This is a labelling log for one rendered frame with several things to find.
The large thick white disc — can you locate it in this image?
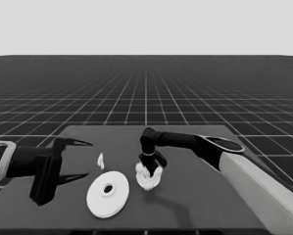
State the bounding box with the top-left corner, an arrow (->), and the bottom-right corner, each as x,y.
85,170 -> 130,219

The white round carrier with pins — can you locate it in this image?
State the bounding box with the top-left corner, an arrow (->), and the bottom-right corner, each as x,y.
134,162 -> 164,192

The small white T-shaped piece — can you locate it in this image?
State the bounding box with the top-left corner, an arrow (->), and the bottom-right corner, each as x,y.
97,152 -> 106,170

